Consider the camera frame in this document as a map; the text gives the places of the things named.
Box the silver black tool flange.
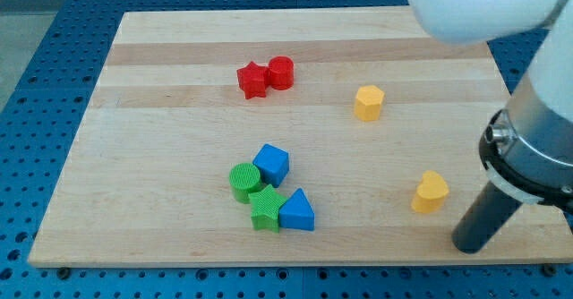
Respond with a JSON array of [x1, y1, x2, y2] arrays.
[[479, 75, 572, 213]]

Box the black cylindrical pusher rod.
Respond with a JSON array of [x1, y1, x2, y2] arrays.
[[451, 183, 523, 254]]

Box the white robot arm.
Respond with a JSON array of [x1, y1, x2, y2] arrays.
[[408, 0, 572, 253]]

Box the yellow hexagon block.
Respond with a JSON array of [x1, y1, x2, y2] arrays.
[[354, 85, 385, 122]]

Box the yellow heart block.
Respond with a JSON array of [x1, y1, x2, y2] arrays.
[[411, 170, 449, 214]]

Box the wooden board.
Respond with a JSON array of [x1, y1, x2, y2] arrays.
[[28, 6, 572, 268]]

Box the blue triangle block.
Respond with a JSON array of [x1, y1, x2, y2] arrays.
[[278, 188, 315, 231]]

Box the blue cube block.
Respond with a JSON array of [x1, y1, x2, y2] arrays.
[[252, 144, 289, 188]]

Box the green star block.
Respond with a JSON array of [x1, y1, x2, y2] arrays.
[[249, 184, 288, 233]]

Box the green cylinder block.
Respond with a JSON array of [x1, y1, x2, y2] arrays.
[[228, 163, 263, 203]]

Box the red cylinder block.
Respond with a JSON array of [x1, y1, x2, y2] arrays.
[[268, 56, 295, 90]]

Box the red star block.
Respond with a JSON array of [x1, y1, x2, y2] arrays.
[[236, 61, 268, 99]]

